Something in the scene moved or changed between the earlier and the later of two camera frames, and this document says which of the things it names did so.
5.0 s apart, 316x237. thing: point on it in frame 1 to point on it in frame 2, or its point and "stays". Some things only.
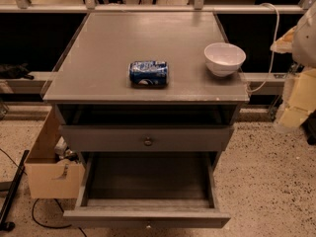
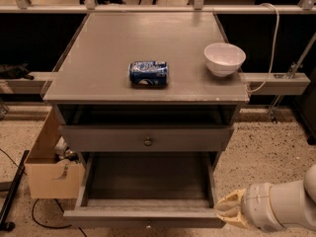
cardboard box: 47,175 stays
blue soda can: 148,74 stays
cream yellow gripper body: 306,42 to 256,205
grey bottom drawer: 147,190 stays
